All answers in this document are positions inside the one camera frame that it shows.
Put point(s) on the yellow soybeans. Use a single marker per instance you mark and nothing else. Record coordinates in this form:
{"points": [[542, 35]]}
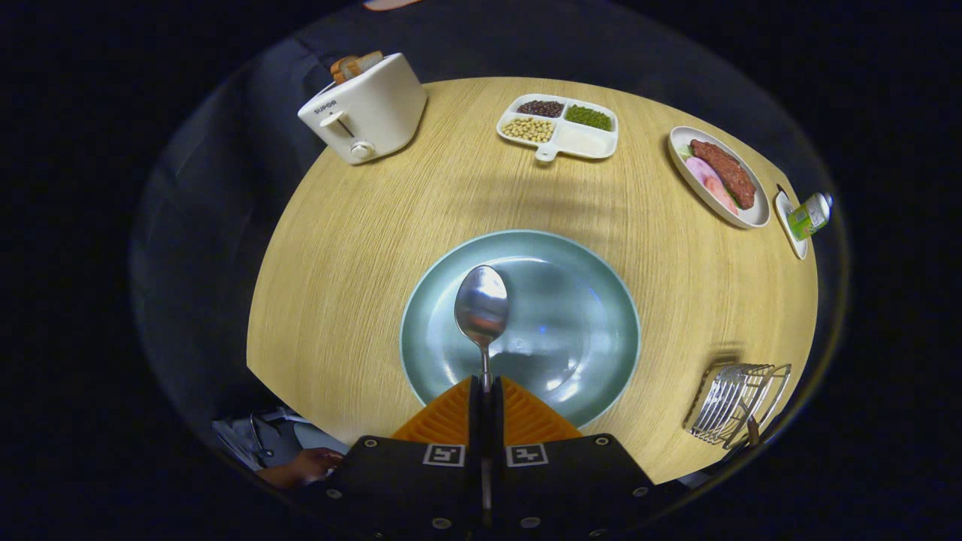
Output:
{"points": [[527, 129]]}

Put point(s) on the pale blue plate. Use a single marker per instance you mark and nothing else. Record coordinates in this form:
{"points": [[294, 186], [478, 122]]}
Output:
{"points": [[571, 300]]}

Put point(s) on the green drink bottle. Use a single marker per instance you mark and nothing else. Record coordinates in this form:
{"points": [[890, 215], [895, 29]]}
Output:
{"points": [[808, 216]]}

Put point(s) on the toasted bread slice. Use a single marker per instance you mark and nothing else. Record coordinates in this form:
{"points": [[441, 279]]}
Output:
{"points": [[353, 66]]}

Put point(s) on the white plate with food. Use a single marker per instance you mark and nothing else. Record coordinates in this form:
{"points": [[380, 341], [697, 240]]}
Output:
{"points": [[748, 216]]}

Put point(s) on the brown grilled steak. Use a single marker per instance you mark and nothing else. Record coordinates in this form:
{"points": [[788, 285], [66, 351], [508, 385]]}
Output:
{"points": [[725, 173]]}

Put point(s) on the small white tray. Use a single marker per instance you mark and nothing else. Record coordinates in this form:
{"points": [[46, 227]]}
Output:
{"points": [[789, 233]]}

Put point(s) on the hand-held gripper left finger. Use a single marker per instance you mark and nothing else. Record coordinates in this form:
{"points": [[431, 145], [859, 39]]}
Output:
{"points": [[474, 421]]}

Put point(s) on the white toaster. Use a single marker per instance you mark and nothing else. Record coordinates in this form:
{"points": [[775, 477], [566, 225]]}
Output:
{"points": [[376, 105]]}

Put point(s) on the square metal basket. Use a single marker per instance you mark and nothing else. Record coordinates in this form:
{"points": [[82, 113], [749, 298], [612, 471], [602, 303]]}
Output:
{"points": [[721, 406]]}

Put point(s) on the green mung beans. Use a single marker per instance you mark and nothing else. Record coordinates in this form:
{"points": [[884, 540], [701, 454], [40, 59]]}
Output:
{"points": [[588, 117]]}

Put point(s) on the black beans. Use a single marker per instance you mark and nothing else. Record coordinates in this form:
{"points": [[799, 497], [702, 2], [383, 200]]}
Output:
{"points": [[539, 108]]}

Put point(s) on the pink ham slices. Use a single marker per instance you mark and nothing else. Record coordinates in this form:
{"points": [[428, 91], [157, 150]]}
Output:
{"points": [[706, 180]]}

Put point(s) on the white divided dish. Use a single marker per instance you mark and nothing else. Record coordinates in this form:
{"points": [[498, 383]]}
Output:
{"points": [[582, 140]]}

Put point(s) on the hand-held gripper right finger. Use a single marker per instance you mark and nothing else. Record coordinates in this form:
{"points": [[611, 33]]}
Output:
{"points": [[499, 421]]}

